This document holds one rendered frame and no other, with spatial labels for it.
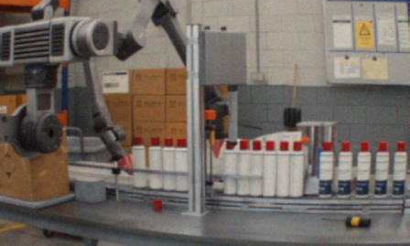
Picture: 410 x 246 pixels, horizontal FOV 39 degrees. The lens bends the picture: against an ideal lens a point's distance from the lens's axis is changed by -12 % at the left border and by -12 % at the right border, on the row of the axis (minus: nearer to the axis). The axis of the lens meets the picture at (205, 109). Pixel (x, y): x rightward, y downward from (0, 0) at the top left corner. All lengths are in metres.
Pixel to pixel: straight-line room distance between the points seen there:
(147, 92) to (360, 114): 2.28
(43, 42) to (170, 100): 3.98
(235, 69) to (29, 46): 0.75
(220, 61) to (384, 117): 4.65
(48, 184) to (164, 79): 3.72
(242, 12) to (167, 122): 1.88
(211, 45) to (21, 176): 0.89
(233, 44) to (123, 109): 4.06
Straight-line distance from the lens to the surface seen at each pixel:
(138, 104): 6.19
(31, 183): 2.39
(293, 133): 2.89
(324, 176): 2.27
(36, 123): 2.16
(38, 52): 2.15
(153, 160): 2.51
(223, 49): 2.25
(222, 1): 7.47
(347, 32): 6.74
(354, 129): 6.86
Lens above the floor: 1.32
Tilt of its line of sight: 3 degrees down
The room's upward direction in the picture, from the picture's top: 1 degrees counter-clockwise
